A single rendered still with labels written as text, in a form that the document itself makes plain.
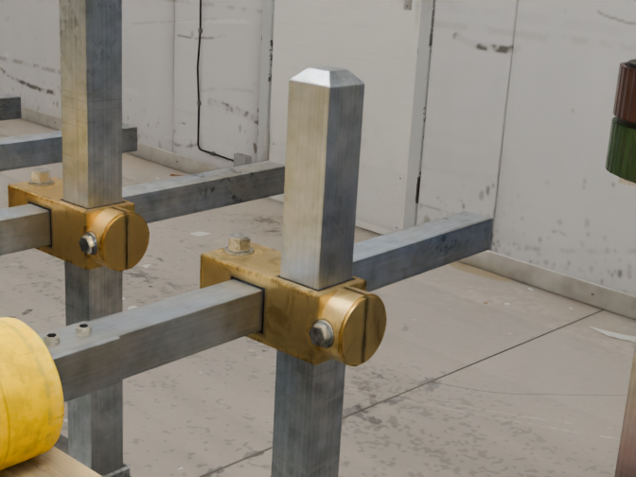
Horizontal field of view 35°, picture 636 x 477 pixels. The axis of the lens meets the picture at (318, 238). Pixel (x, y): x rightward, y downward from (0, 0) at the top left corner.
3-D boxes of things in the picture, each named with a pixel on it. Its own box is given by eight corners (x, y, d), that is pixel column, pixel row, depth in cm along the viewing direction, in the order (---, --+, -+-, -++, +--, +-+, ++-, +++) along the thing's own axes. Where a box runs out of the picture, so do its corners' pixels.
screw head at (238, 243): (238, 244, 74) (239, 229, 74) (259, 252, 73) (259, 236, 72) (218, 250, 73) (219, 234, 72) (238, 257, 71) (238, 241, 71)
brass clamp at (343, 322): (252, 300, 77) (254, 238, 76) (390, 354, 69) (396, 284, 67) (191, 320, 73) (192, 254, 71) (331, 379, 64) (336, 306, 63)
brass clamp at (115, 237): (61, 227, 93) (61, 174, 91) (155, 263, 84) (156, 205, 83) (2, 239, 88) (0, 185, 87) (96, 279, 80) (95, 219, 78)
